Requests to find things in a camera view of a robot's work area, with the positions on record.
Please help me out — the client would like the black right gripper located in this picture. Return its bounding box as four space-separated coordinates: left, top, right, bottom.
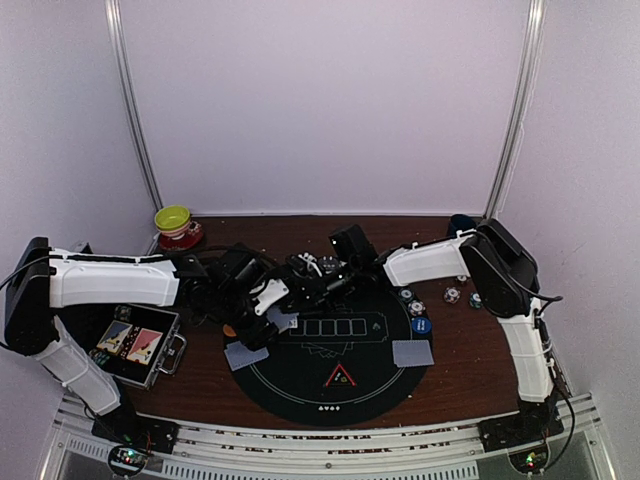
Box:
283 259 361 316

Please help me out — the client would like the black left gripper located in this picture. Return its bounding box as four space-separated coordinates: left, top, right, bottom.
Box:
210 287 280 352

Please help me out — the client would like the clear round dealer button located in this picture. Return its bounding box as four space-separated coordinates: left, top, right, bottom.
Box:
318 256 341 275

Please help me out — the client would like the orange round blind button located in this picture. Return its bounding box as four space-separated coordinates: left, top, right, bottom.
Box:
223 325 236 337

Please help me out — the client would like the blue card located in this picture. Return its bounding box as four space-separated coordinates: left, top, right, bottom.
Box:
224 342 269 372
391 340 434 368

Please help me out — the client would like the blue playing card deck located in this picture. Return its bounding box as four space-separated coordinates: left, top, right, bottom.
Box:
266 306 298 333

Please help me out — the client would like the blue round blind button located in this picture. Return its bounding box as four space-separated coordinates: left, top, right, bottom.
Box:
411 316 432 335

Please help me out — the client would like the blue white poker chip stack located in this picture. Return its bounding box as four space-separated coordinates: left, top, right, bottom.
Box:
443 287 461 304

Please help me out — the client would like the red black triangle marker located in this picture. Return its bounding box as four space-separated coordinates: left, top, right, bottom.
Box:
324 363 357 388

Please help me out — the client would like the green poker chip stack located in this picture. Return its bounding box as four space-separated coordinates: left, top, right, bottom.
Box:
469 292 482 309

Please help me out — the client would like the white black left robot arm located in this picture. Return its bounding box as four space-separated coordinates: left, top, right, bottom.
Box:
1 237 293 444

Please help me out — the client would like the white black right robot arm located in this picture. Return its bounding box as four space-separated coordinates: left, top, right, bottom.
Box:
296 219 561 442

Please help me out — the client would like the green bowl on red saucer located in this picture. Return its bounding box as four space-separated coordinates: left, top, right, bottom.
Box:
154 205 204 252

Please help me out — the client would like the red card box in case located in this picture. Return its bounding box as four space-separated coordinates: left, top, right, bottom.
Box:
126 328 162 365

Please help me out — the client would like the round black poker mat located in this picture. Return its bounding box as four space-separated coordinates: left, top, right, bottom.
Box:
231 284 432 427

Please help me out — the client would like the aluminium poker case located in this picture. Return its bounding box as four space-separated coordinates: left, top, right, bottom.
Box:
78 304 187 390

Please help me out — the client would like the dark blue enamel mug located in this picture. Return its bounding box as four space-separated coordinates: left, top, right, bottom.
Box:
446 214 477 237

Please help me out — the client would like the blue card box in case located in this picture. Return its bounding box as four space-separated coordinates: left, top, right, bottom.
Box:
96 320 132 355

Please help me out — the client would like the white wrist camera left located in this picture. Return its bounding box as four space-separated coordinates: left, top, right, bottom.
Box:
249 279 289 316

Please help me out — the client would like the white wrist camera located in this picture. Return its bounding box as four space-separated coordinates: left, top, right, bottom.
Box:
249 279 289 316
286 252 324 279

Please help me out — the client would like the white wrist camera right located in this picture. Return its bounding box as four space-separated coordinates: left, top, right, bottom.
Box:
286 252 324 279

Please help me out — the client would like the aluminium front rail frame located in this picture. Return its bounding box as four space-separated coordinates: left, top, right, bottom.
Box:
37 392 616 480

